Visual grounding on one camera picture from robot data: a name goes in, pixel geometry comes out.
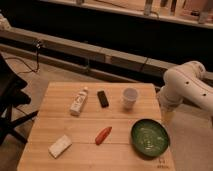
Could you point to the pale yellow pusher tool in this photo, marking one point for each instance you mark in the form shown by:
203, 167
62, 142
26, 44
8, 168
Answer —
167, 117

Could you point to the red orange pepper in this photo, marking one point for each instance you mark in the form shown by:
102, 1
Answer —
102, 135

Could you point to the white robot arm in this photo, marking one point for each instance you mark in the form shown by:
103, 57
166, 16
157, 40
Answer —
184, 82

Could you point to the green bowl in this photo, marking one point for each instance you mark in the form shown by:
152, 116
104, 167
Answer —
149, 138

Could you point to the white paper cup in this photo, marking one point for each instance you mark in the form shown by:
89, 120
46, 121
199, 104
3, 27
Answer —
129, 97

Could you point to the black rectangular block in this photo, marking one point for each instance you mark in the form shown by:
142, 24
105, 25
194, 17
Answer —
102, 99

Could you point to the white bottle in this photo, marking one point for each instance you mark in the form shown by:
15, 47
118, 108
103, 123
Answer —
79, 101

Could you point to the white sponge block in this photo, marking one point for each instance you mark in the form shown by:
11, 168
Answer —
58, 147

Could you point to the black office chair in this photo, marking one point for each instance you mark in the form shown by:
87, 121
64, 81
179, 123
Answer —
11, 95

